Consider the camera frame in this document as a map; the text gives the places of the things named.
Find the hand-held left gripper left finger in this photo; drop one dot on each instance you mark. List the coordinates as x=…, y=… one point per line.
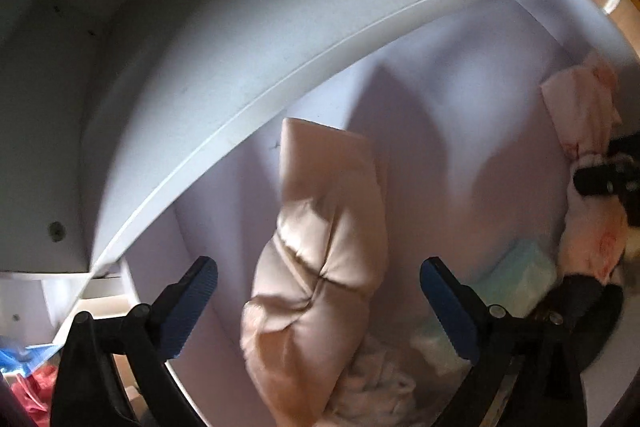
x=192, y=307

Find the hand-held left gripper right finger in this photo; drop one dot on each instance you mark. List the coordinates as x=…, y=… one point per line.
x=450, y=312

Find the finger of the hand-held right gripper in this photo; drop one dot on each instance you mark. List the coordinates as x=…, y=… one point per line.
x=595, y=179

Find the light teal soft pack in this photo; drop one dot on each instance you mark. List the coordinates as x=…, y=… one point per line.
x=515, y=277

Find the pink floral garment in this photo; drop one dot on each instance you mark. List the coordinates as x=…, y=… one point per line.
x=580, y=107

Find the white cloth garment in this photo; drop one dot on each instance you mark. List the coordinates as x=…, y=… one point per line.
x=375, y=382

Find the black garment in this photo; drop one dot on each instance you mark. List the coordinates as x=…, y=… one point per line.
x=585, y=307

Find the pale pink padded jacket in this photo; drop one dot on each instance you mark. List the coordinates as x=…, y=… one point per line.
x=320, y=257

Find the red blanket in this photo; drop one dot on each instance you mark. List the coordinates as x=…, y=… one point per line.
x=35, y=397

